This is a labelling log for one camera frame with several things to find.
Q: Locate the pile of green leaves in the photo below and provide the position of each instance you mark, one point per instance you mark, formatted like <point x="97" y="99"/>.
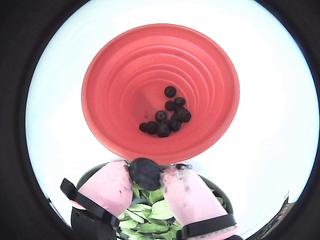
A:
<point x="155" y="212"/>

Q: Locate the red collapsible silicone cup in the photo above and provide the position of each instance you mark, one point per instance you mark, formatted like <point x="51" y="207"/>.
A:
<point x="125" y="75"/>

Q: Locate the dark grey round bowl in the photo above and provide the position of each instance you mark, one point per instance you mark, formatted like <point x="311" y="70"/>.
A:
<point x="221" y="196"/>

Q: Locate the blueberry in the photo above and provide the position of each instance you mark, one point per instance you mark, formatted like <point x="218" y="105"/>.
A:
<point x="170" y="91"/>
<point x="179" y="101"/>
<point x="170" y="105"/>
<point x="175" y="125"/>
<point x="152" y="127"/>
<point x="145" y="173"/>
<point x="161" y="115"/>
<point x="163" y="130"/>
<point x="184" y="115"/>
<point x="143" y="127"/>

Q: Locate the pink-tipped black gripper finger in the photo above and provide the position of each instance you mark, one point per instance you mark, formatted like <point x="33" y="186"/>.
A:
<point x="190" y="200"/>
<point x="107" y="190"/>

